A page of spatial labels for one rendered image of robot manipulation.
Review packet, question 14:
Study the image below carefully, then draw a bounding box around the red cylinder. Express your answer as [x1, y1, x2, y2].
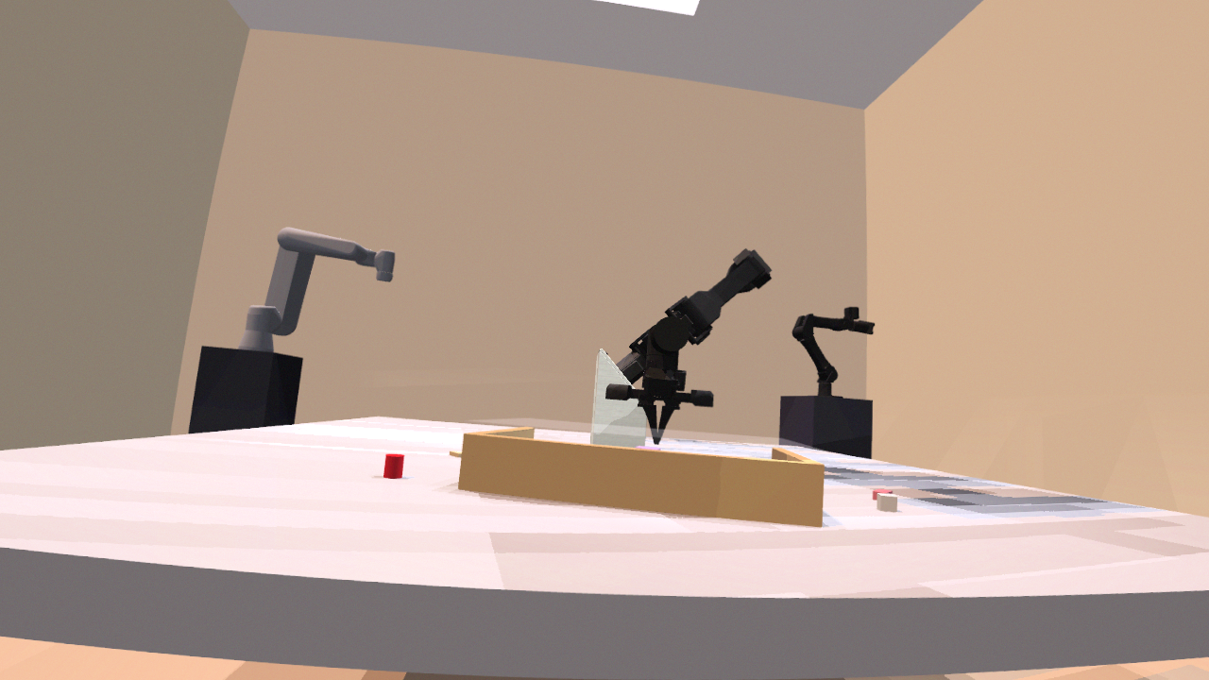
[383, 454, 405, 479]

